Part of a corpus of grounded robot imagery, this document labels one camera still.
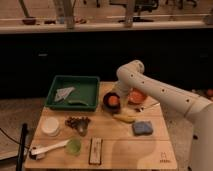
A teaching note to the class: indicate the blue sponge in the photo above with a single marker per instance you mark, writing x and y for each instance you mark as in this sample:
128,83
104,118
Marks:
142,128

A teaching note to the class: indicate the white handled brush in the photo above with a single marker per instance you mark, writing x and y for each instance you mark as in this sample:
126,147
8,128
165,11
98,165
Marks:
34,152

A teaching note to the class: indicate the black pole stand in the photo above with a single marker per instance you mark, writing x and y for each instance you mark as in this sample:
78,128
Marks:
21,149

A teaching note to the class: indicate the black white rectangular box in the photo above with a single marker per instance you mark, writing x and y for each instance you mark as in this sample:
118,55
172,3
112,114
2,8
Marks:
95,151

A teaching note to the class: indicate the green small cup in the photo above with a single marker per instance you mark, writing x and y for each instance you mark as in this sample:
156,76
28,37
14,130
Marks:
73,147

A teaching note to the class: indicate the dark red bowl on shelf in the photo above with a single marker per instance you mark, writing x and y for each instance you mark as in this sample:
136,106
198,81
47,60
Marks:
29,21

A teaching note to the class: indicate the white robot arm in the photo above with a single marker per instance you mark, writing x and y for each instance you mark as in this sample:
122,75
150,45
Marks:
196,108

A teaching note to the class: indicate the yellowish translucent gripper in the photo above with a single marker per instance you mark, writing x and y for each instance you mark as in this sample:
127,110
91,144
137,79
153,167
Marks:
124,101

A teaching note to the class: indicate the yellow banana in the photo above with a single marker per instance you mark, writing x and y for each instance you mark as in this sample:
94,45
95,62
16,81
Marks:
124,118

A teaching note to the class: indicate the orange apple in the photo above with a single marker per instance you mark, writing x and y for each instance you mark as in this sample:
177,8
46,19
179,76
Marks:
113,100

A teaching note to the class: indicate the dark brown bowl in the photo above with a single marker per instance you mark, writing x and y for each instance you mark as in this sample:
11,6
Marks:
107,106

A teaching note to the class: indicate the wooden shelf ledge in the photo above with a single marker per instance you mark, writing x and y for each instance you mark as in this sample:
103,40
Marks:
96,27

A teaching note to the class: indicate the metal spoon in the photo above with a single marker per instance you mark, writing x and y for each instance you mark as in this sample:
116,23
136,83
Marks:
142,108

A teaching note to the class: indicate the orange bowl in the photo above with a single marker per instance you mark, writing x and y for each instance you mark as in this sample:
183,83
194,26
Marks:
136,97

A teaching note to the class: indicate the green pepper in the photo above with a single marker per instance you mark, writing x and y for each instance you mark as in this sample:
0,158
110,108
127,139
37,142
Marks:
77,102

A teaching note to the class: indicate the green plastic tray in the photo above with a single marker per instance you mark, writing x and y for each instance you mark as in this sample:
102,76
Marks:
86,89

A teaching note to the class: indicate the grey crumpled cloth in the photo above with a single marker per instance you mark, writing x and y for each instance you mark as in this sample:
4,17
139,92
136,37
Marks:
63,93

